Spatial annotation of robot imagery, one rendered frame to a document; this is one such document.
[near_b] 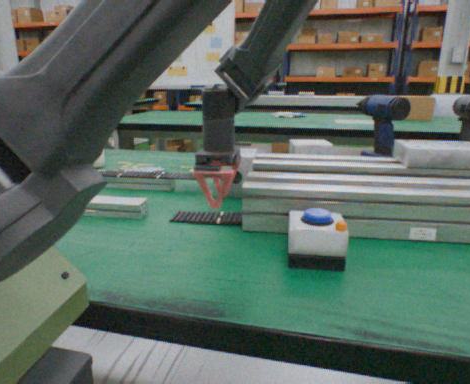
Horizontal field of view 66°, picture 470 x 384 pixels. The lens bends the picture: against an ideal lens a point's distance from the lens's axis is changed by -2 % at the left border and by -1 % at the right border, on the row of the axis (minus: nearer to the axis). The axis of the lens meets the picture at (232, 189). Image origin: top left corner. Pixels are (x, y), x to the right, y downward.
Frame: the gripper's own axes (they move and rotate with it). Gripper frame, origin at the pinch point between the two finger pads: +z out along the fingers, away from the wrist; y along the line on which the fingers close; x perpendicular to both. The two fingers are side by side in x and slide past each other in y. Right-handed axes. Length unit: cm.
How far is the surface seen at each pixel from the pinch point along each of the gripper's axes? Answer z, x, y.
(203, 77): -25, 70, 290
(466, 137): -7, -58, 37
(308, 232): -1.1, -15.6, -16.8
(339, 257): 2.5, -20.1, -16.5
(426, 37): -126, -333, 932
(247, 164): -3.4, -3.7, 14.1
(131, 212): 3.5, 17.1, -1.3
